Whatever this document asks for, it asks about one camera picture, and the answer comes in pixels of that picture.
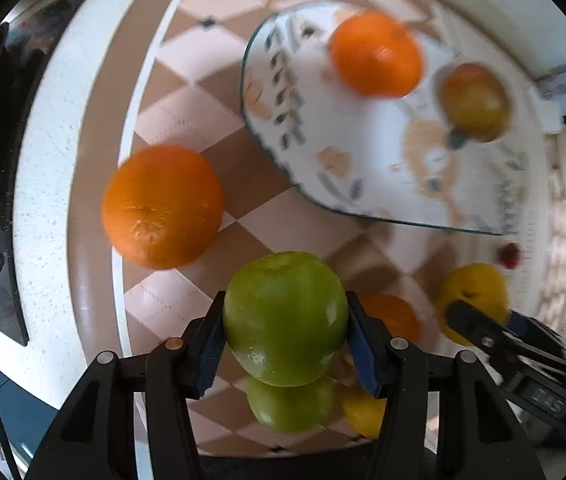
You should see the yellow lemon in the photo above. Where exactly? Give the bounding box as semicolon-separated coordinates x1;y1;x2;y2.
340;384;389;439

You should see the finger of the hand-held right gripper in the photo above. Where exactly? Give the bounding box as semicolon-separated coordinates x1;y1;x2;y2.
508;311;566;365
445;299;515;356

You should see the white printed plate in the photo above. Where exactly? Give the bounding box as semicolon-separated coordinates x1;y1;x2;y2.
241;2;564;236

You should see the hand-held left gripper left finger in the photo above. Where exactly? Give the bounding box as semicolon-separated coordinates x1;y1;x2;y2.
28;291;227;480

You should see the brown checkered tablecloth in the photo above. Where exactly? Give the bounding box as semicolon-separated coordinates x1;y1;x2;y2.
65;0;566;457

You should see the red yellow apple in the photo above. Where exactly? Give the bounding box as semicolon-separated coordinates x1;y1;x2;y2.
438;62;510;143

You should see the large orange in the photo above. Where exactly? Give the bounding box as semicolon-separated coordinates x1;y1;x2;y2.
101;144;225;270

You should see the small green apple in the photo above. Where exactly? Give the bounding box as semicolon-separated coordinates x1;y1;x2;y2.
246;374;340;434

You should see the large green apple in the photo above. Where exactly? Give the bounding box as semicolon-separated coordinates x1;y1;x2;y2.
222;252;350;387

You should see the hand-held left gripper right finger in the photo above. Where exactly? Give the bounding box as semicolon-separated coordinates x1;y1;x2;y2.
344;290;547;480

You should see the small red fruit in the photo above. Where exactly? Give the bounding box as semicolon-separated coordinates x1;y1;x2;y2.
498;242;522;269

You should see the small orange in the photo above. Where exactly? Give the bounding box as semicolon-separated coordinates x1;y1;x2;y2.
360;293;422;346

